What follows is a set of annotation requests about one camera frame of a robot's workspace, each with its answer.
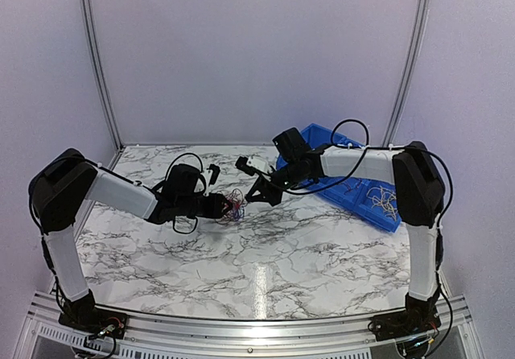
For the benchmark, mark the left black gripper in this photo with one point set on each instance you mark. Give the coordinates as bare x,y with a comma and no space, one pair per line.
216,204

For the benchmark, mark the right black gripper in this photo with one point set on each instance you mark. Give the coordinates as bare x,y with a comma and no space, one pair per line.
273,199

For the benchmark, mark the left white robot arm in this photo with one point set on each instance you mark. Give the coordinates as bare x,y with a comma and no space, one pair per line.
59,190

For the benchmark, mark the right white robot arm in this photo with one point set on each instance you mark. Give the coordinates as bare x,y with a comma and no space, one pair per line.
410,169

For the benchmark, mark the blue three-compartment bin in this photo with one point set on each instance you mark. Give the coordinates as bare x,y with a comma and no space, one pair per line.
370,200

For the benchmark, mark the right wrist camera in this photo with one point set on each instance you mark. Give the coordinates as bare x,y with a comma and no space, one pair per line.
253,165

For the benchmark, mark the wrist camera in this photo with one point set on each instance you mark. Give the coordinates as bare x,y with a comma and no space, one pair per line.
253,165
212,174

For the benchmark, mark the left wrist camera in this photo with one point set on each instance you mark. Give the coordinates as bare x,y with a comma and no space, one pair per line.
212,174

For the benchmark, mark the left aluminium frame post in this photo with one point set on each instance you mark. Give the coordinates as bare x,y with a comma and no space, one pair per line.
99,73

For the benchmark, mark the aluminium frame post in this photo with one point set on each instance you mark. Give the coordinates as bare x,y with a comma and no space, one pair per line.
99,73
414,48

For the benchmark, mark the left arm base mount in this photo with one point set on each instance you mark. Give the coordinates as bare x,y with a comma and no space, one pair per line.
87,317

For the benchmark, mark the right aluminium frame post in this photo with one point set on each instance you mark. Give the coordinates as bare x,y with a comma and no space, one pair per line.
414,48

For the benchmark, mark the aluminium front rail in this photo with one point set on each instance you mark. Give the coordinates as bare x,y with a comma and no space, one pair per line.
159,336

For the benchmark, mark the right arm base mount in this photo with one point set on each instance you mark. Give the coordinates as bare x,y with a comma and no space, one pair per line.
394,325

